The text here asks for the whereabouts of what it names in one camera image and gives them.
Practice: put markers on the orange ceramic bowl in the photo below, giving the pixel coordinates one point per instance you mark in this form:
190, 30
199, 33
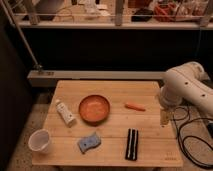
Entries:
94, 109

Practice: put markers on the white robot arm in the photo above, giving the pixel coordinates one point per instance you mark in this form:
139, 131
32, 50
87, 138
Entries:
184, 82

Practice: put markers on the orange carrot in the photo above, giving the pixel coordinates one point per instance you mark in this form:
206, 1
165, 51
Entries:
134, 106

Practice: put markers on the white tube with cap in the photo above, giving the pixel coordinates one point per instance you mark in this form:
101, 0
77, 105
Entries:
64, 112

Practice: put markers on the black and white striped block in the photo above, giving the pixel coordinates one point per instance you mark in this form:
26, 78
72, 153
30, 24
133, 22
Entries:
132, 145

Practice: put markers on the blue sponge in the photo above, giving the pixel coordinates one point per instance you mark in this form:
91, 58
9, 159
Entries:
89, 142

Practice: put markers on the metal tripod pole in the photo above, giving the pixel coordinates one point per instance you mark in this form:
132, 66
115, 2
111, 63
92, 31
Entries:
37, 65

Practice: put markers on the black object on shelf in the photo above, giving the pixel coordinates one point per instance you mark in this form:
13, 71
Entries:
142, 15

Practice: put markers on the white plastic cup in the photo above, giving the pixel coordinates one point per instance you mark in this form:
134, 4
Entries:
40, 141

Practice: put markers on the red object on shelf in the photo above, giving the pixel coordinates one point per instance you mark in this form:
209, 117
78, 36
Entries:
164, 13

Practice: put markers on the white shelf ledge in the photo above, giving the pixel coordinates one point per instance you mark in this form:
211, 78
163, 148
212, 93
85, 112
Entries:
152, 24

